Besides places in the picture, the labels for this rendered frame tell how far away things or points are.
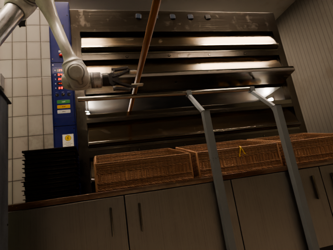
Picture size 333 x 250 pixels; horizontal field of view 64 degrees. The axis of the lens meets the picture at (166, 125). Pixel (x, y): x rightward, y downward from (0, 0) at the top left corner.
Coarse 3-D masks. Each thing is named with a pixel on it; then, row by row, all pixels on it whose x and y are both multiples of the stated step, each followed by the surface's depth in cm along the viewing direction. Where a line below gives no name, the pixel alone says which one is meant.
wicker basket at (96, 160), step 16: (96, 160) 165; (112, 160) 188; (128, 160) 146; (144, 160) 148; (160, 160) 150; (176, 160) 153; (96, 176) 140; (112, 176) 142; (128, 176) 184; (144, 176) 187; (160, 176) 148; (176, 176) 150; (192, 176) 152
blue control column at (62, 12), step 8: (56, 8) 214; (64, 8) 215; (64, 16) 213; (64, 24) 211; (56, 48) 204; (56, 56) 203; (56, 64) 201; (72, 96) 197; (56, 120) 190; (64, 120) 191; (72, 120) 192; (56, 128) 188; (64, 128) 189; (72, 128) 190; (56, 136) 187; (56, 144) 185; (80, 184) 183; (80, 192) 180
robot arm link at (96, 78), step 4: (92, 72) 146; (96, 72) 146; (100, 72) 147; (92, 76) 144; (96, 76) 144; (100, 76) 145; (92, 80) 144; (96, 80) 144; (100, 80) 145; (92, 84) 145; (96, 84) 145; (100, 84) 146
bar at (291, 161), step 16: (96, 96) 165; (112, 96) 167; (128, 96) 169; (144, 96) 172; (160, 96) 175; (192, 96) 175; (256, 96) 184; (208, 112) 153; (208, 128) 150; (208, 144) 149; (288, 144) 158; (288, 160) 156; (224, 192) 142; (304, 192) 151; (224, 208) 139; (304, 208) 149; (224, 224) 137; (304, 224) 148
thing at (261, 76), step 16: (128, 80) 201; (144, 80) 205; (160, 80) 209; (176, 80) 213; (192, 80) 217; (208, 80) 222; (224, 80) 226; (240, 80) 231; (256, 80) 236; (272, 80) 241
